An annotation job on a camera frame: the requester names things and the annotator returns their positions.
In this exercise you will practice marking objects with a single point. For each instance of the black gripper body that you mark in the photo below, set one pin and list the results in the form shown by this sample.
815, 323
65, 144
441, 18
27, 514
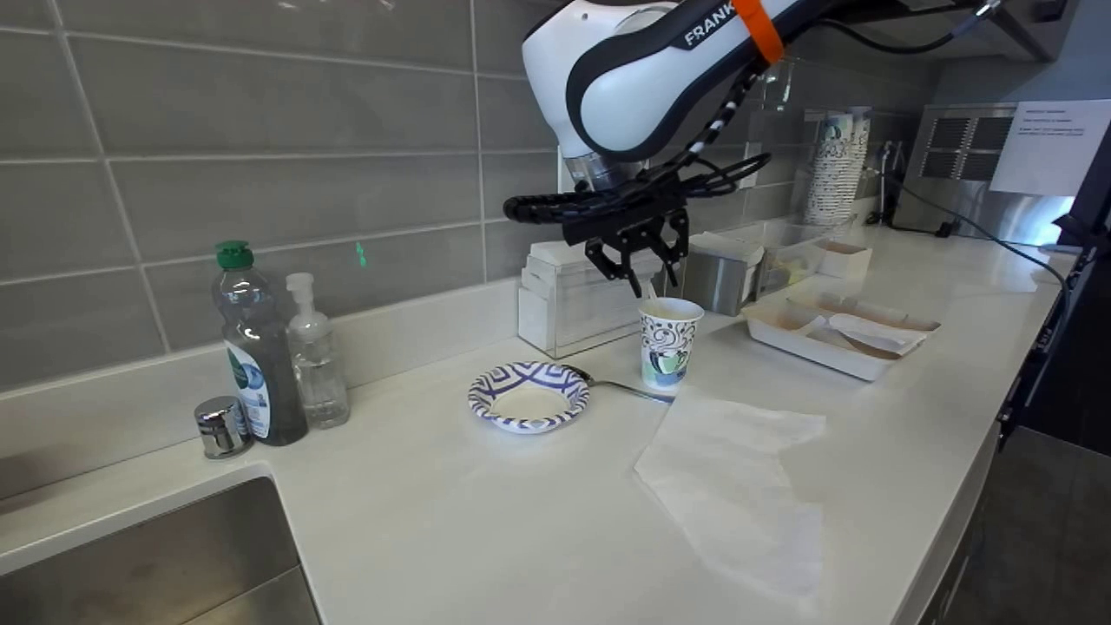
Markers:
629, 211

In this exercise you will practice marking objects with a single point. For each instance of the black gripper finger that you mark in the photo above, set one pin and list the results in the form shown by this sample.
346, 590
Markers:
613, 264
672, 262

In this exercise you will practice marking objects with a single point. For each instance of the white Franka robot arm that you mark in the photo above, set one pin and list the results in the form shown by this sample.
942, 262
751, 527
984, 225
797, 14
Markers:
625, 80

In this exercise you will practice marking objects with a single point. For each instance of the patterned paper cup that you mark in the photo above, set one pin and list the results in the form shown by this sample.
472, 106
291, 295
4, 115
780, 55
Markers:
672, 349

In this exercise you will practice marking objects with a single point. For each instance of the small metal cup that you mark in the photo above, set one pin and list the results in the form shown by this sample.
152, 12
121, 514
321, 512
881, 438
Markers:
219, 423

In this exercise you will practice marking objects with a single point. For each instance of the metal napkin holder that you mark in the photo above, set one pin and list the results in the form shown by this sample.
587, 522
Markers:
722, 277

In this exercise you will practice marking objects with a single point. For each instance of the white napkin box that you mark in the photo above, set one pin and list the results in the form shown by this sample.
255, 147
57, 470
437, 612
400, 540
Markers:
567, 308

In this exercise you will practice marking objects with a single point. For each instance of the clear condiment packet container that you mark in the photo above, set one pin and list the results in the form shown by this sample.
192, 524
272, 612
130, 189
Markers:
790, 273

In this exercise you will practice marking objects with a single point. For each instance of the shallow rectangular serving tray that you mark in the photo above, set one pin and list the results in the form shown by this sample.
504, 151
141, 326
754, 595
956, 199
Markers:
810, 342

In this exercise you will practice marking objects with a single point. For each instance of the blue patterned ceramic bowl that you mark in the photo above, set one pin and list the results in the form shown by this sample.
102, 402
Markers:
525, 401

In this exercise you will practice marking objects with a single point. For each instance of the stack of patterned paper cups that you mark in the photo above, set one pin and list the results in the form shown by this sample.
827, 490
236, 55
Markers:
835, 169

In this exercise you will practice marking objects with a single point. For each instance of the folded white napkin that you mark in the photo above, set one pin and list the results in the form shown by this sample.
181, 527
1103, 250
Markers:
881, 333

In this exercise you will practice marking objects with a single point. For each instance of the white paper towel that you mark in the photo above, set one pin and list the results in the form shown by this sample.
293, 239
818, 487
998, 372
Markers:
732, 487

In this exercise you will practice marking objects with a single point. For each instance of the small clear bottle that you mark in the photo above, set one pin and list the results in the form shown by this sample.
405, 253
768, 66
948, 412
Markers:
317, 357

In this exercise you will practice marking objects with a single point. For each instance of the silver countertop appliance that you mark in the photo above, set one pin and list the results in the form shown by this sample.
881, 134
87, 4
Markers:
968, 161

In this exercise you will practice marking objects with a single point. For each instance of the green capped dish soap bottle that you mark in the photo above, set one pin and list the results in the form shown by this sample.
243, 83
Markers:
265, 357

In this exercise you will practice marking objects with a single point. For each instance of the white paper sign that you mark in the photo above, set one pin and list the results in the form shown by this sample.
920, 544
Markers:
1055, 144

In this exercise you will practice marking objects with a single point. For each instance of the dark stand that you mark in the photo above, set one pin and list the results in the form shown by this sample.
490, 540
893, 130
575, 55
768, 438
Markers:
1071, 349

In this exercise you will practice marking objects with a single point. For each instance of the steel sink basin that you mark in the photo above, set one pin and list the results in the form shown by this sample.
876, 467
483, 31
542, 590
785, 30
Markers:
152, 567

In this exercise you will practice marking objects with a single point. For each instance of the small green wall sticker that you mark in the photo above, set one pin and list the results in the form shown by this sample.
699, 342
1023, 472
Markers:
364, 253

